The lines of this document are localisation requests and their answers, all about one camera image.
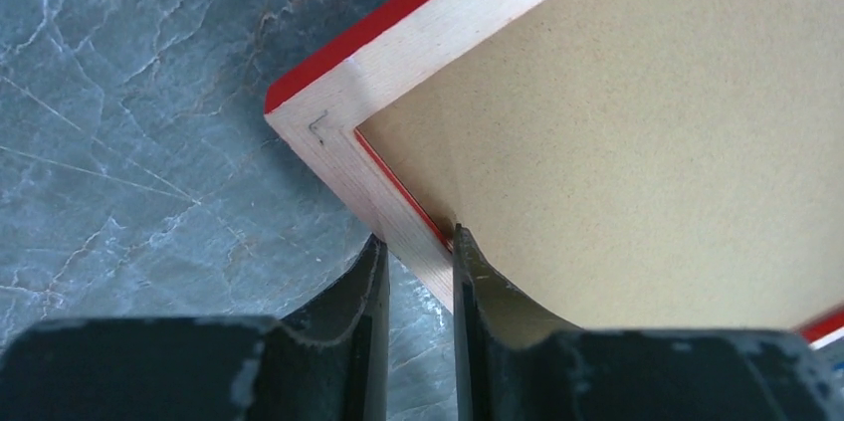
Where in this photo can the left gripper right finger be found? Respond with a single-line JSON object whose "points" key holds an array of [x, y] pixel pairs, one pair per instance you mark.
{"points": [[516, 360]]}

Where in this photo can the orange picture frame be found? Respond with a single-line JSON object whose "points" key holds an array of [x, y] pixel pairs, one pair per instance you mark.
{"points": [[319, 107]]}

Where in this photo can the brown frame backing board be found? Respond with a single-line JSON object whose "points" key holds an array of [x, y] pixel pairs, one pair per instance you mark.
{"points": [[642, 162]]}

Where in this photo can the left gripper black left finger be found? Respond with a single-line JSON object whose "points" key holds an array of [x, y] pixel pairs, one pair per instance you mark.
{"points": [[324, 361]]}

